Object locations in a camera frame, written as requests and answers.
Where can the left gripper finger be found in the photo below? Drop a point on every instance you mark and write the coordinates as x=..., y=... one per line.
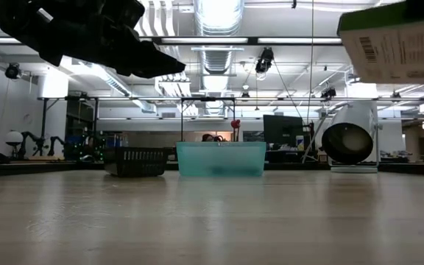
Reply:
x=149, y=60

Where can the white product box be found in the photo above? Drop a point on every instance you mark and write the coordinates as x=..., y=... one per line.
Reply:
x=392, y=51

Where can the black background robot arm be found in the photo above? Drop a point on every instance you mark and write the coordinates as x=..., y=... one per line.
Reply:
x=35, y=140

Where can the translucent green plastic bin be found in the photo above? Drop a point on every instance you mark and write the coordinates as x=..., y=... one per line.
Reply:
x=221, y=158

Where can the dark storage shelf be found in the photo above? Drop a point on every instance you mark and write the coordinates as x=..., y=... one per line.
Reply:
x=76, y=129

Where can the black plastic mesh basket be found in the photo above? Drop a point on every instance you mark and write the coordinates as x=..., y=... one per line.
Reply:
x=134, y=162

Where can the small red object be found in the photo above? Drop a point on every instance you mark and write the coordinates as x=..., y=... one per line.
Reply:
x=235, y=124

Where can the white globe lamp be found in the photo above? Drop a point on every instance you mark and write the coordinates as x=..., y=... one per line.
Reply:
x=14, y=138

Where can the black monitor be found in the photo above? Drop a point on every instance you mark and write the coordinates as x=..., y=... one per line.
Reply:
x=282, y=129

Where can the white cylindrical lamp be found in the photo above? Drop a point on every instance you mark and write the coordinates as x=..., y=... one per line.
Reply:
x=348, y=141

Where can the long horizontal metal rail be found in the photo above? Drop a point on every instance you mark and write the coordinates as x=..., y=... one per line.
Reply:
x=142, y=98

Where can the silver ventilation duct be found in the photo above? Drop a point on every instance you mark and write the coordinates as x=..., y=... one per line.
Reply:
x=217, y=59

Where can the round black ceiling camera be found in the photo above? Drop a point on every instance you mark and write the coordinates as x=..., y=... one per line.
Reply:
x=12, y=71

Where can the black overhead frame beam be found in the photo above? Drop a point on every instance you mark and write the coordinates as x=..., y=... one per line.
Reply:
x=252, y=41

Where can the black hanging camera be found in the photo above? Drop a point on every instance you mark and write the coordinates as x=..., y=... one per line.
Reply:
x=265, y=59

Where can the small black mounted camera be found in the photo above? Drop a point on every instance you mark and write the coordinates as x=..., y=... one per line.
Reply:
x=328, y=92

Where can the black aluminium table frame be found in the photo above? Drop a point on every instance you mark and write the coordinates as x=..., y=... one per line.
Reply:
x=300, y=166

